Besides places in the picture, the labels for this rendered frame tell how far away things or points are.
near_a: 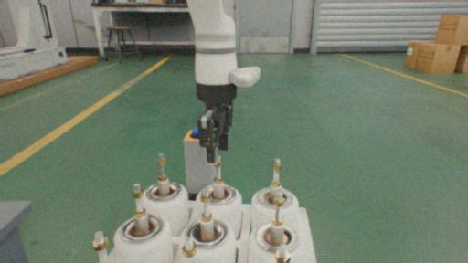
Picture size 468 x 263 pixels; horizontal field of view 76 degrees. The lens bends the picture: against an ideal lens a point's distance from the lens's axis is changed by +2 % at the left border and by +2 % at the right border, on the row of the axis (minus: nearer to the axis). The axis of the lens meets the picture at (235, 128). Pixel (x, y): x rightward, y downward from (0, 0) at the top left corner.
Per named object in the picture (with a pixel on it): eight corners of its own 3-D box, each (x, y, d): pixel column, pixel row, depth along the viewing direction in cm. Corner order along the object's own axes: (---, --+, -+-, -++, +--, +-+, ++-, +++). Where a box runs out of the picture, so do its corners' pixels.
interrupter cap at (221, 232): (176, 243, 50) (175, 239, 50) (199, 216, 56) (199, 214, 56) (217, 257, 47) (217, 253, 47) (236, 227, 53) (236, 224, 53)
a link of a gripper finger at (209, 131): (198, 114, 51) (202, 142, 54) (194, 120, 50) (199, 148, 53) (213, 115, 50) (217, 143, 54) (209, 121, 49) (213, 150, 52)
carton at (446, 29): (475, 45, 320) (484, 14, 310) (453, 45, 319) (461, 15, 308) (454, 42, 348) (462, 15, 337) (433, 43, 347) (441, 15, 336)
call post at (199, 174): (189, 241, 85) (182, 141, 74) (195, 225, 92) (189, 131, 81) (213, 242, 85) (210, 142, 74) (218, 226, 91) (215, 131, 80)
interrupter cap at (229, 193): (241, 191, 65) (242, 188, 64) (227, 210, 58) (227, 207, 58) (211, 184, 67) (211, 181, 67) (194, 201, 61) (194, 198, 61)
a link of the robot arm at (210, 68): (250, 89, 48) (251, 48, 46) (186, 84, 51) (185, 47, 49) (261, 78, 56) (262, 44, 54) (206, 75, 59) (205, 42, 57)
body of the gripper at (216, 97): (205, 71, 59) (207, 117, 62) (187, 79, 51) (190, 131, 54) (241, 73, 57) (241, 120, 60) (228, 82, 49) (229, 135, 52)
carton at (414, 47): (427, 65, 385) (432, 40, 374) (439, 68, 363) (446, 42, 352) (403, 65, 385) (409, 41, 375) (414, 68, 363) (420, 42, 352)
